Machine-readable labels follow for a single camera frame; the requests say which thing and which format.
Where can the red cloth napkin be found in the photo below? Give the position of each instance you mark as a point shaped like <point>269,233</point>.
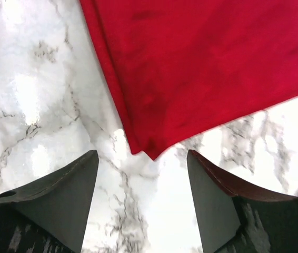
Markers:
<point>178,68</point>

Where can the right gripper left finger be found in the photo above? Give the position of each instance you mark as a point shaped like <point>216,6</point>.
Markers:
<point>50,214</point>

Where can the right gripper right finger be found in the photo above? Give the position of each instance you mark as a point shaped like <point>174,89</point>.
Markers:
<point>234,215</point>

